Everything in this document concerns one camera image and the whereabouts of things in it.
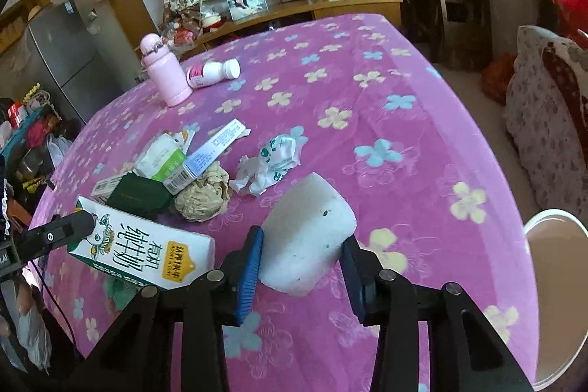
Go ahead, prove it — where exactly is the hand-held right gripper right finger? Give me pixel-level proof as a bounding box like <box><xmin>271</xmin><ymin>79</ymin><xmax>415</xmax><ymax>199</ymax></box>
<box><xmin>341</xmin><ymin>236</ymin><xmax>536</xmax><ymax>392</ymax></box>

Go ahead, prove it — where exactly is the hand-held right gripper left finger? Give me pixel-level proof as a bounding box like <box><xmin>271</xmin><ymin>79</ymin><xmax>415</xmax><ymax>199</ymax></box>
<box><xmin>69</xmin><ymin>226</ymin><xmax>265</xmax><ymax>392</ymax></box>

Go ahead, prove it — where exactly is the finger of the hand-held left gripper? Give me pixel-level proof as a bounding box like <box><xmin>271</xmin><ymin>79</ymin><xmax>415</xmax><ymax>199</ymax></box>
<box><xmin>16</xmin><ymin>211</ymin><xmax>97</xmax><ymax>264</ymax></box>

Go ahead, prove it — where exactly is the white foam block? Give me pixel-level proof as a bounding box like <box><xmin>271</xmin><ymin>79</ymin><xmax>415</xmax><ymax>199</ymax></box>
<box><xmin>258</xmin><ymin>172</ymin><xmax>358</xmax><ymax>296</ymax></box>

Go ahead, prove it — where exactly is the white green milk carton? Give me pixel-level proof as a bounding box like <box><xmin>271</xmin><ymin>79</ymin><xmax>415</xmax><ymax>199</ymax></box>
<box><xmin>67</xmin><ymin>195</ymin><xmax>216</xmax><ymax>292</ymax></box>

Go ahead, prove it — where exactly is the white green wrapper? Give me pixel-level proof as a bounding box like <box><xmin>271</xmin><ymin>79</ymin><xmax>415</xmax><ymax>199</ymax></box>
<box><xmin>228</xmin><ymin>134</ymin><xmax>304</xmax><ymax>197</ymax></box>

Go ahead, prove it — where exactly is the white plastic bucket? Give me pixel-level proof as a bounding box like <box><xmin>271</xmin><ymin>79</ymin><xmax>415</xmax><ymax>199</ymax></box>
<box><xmin>523</xmin><ymin>208</ymin><xmax>588</xmax><ymax>390</ymax></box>

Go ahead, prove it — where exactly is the small white box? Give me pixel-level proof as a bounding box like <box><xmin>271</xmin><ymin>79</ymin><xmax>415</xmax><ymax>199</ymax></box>
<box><xmin>90</xmin><ymin>176</ymin><xmax>125</xmax><ymax>197</ymax></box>

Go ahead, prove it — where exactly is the white plastic bag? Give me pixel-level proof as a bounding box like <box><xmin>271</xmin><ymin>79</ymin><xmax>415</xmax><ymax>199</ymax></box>
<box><xmin>46</xmin><ymin>134</ymin><xmax>74</xmax><ymax>168</ymax></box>

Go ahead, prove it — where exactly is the dark green box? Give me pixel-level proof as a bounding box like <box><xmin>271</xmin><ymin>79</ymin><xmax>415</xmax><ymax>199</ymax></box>
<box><xmin>107</xmin><ymin>172</ymin><xmax>174</xmax><ymax>220</ymax></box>

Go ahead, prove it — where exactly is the crumpled brown paper ball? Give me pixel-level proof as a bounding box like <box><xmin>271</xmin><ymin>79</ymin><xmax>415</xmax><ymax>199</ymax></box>
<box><xmin>173</xmin><ymin>162</ymin><xmax>230</xmax><ymax>223</ymax></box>

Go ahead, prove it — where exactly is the cluttered shelf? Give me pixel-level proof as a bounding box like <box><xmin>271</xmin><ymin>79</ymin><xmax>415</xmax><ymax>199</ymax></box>
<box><xmin>0</xmin><ymin>84</ymin><xmax>83</xmax><ymax>209</ymax></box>

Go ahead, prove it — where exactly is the white green medicine box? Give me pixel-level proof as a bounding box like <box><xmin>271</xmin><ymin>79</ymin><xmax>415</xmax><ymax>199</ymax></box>
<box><xmin>135</xmin><ymin>132</ymin><xmax>196</xmax><ymax>184</ymax></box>

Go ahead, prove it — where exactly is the long white blue box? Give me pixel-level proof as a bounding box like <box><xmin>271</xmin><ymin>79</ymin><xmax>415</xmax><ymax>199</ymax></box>
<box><xmin>162</xmin><ymin>119</ymin><xmax>251</xmax><ymax>195</ymax></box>

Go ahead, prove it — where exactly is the pink floral blanket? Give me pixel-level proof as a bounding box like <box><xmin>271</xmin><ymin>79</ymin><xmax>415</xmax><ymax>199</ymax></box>
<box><xmin>28</xmin><ymin>12</ymin><xmax>540</xmax><ymax>392</ymax></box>

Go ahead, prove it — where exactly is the grey refrigerator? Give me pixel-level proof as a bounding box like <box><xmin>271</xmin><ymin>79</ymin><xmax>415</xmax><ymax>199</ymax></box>
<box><xmin>25</xmin><ymin>0</ymin><xmax>111</xmax><ymax>124</ymax></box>

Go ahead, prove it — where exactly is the pink thermos bottle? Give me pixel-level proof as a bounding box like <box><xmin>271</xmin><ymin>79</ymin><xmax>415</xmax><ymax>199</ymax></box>
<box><xmin>139</xmin><ymin>33</ymin><xmax>194</xmax><ymax>108</ymax></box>

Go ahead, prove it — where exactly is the white pill bottle pink label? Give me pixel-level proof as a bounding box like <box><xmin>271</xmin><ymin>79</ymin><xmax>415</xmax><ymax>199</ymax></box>
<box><xmin>186</xmin><ymin>58</ymin><xmax>241</xmax><ymax>90</ymax></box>

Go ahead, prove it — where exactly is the floral fabric sofa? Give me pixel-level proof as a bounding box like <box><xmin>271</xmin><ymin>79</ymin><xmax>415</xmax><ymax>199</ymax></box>
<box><xmin>503</xmin><ymin>25</ymin><xmax>588</xmax><ymax>213</ymax></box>

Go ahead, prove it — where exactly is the orange bag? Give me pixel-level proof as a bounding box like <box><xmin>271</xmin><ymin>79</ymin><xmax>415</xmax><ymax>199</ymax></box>
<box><xmin>480</xmin><ymin>52</ymin><xmax>517</xmax><ymax>103</ymax></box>

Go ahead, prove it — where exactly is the framed photo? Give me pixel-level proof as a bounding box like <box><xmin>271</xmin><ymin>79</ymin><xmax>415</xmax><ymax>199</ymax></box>
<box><xmin>226</xmin><ymin>0</ymin><xmax>269</xmax><ymax>22</ymax></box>

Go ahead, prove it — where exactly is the wooden cabinet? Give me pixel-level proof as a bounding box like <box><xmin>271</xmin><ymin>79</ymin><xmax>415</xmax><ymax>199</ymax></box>
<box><xmin>184</xmin><ymin>0</ymin><xmax>404</xmax><ymax>48</ymax></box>

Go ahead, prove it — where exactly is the red white sofa throw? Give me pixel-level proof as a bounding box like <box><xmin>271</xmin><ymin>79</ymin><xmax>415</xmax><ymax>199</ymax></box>
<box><xmin>539</xmin><ymin>36</ymin><xmax>588</xmax><ymax>154</ymax></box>

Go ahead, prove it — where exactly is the red pillow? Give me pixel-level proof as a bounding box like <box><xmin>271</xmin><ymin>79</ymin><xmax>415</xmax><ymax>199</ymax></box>
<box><xmin>546</xmin><ymin>0</ymin><xmax>588</xmax><ymax>48</ymax></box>

